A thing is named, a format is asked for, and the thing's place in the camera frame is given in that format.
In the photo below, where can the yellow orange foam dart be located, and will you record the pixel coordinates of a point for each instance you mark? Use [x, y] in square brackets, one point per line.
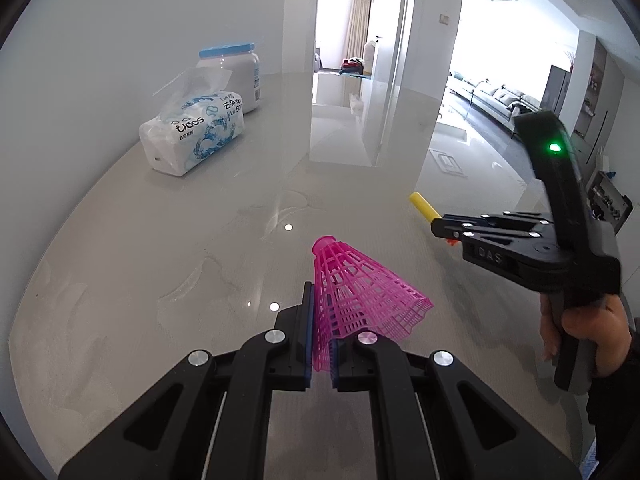
[424, 207]

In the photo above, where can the white jar blue lid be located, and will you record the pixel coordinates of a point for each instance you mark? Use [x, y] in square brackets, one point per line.
[244, 65]

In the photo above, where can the white blue tissue pack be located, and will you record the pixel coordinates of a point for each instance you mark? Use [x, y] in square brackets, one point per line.
[198, 119]

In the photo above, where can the grey sofa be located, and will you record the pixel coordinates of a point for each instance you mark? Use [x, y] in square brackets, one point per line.
[496, 101]

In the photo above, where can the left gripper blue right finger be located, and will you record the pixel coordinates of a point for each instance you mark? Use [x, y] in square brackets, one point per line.
[335, 353]

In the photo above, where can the person's right hand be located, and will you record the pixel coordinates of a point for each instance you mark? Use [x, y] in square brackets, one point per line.
[606, 326]

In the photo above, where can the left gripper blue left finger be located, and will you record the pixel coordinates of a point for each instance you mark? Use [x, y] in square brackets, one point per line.
[306, 332]

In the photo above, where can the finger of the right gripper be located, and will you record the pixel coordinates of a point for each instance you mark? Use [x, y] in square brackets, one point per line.
[509, 225]

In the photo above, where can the pink plastic shuttlecock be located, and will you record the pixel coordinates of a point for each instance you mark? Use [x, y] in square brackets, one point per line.
[354, 292]

